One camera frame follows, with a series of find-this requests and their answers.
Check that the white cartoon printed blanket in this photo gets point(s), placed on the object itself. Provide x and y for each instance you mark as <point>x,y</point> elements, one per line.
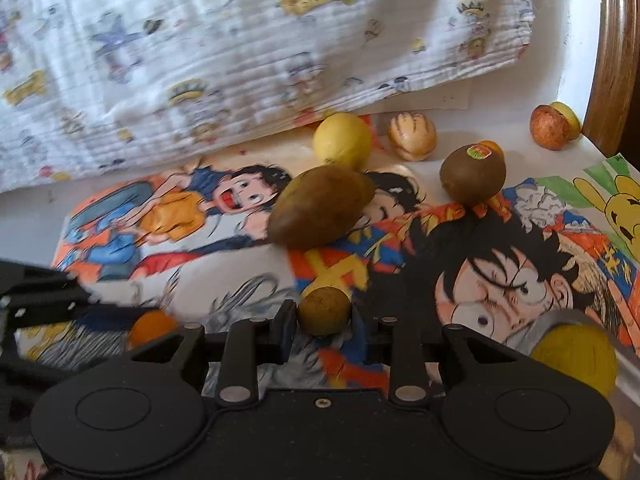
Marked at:
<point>225,60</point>

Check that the reddish speckled fruit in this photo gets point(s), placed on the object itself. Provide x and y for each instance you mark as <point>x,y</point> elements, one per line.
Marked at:
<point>549,127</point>

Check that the yellow lemon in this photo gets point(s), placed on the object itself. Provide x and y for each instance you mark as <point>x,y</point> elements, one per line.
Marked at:
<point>342,141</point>

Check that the round yellow fruit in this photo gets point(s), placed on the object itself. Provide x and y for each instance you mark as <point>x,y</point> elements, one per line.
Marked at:
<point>575,360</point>

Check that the large oblong brown kiwi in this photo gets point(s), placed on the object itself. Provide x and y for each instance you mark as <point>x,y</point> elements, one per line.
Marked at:
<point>320,206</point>

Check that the small round brown fruit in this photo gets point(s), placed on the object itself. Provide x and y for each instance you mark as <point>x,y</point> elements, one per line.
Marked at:
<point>324,311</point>

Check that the anime printed mat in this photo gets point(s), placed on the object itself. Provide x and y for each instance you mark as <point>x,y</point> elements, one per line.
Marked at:
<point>200,270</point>

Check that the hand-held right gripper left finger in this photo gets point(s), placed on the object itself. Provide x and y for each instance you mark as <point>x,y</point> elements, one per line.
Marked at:
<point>287,332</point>

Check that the orange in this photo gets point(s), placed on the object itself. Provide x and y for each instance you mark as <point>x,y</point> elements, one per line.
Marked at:
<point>152,326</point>

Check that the small yellow fruit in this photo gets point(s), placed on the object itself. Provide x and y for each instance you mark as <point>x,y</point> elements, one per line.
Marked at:
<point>570,115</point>

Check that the wooden headboard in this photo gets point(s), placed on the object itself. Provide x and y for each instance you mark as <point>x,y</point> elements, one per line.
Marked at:
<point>617,60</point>

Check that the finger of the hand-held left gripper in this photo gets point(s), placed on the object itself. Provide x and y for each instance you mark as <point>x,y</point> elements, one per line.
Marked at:
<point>40,292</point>

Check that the brown kiwi with sticker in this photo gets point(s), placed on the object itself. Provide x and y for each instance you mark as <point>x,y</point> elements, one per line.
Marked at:
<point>472,176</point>

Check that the striped pepino melon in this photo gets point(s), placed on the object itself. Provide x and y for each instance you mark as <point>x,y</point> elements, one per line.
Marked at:
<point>412,136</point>

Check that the small orange tangerine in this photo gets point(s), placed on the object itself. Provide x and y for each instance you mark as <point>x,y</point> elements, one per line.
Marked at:
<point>492,146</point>

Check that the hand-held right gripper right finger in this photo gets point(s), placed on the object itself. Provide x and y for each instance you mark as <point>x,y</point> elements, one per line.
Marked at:
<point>358,337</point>

